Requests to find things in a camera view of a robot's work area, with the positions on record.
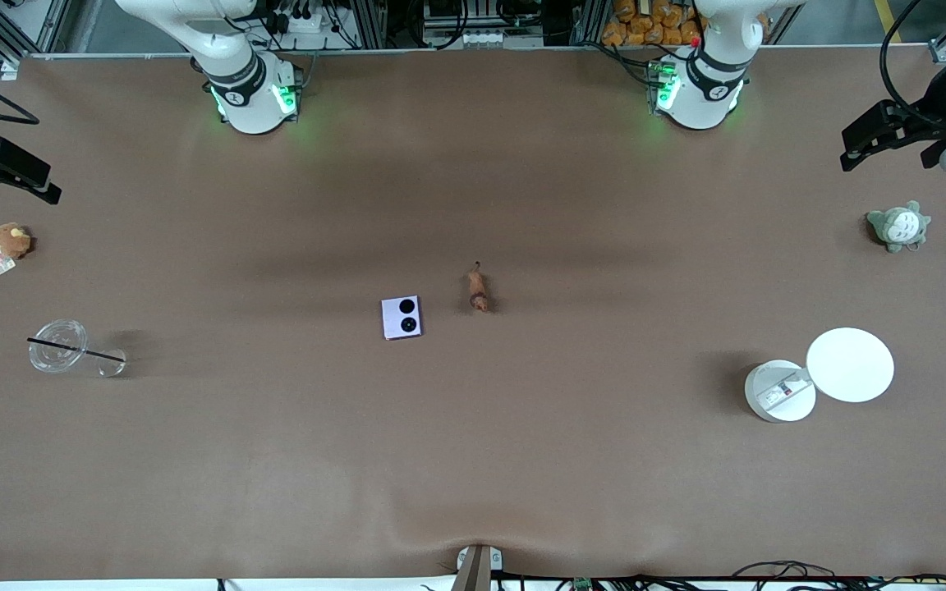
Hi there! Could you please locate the white box with black dots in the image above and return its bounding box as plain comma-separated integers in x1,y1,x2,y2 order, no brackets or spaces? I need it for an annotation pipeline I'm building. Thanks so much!
381,295,424,341

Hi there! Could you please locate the brown lion statue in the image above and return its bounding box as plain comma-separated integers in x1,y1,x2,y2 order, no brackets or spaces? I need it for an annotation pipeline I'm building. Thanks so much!
465,261,491,314

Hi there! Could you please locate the brown plush toy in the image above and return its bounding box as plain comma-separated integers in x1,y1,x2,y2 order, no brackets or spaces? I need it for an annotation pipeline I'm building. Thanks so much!
0,222,34,276

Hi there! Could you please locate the grey totoro plush toy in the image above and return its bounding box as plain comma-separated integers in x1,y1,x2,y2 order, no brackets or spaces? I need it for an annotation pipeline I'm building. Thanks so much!
866,200,932,254

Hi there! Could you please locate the clear plastic cup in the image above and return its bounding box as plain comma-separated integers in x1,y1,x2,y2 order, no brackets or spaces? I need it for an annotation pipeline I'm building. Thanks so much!
27,318,127,378

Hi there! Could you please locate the black drinking straw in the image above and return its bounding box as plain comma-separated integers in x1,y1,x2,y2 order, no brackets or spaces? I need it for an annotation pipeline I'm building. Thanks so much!
26,337,127,363

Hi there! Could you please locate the white round lid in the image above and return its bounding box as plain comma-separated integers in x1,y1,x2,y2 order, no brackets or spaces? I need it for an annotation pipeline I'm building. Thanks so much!
806,327,895,404

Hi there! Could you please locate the orange plush toys pile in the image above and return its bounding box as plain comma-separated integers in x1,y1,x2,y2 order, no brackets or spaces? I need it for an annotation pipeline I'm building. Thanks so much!
602,0,704,47

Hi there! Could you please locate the white round container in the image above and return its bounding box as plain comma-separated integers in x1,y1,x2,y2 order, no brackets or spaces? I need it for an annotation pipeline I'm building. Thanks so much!
744,359,817,424

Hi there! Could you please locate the white power strip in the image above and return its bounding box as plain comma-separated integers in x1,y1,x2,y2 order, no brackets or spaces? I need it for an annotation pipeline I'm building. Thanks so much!
272,7,347,35

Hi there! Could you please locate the brown table cover mat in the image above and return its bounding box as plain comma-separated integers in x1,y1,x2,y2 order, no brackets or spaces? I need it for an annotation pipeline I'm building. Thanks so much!
0,45,946,584

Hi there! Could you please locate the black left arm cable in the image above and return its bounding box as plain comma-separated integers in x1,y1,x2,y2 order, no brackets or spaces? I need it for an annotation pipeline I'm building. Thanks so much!
878,0,938,126

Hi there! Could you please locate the black cable bundle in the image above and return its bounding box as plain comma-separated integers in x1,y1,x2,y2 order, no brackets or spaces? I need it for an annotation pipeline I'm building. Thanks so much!
732,561,946,591

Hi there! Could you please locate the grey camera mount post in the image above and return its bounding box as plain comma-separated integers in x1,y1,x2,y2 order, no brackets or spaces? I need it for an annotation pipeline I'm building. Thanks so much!
451,543,504,591

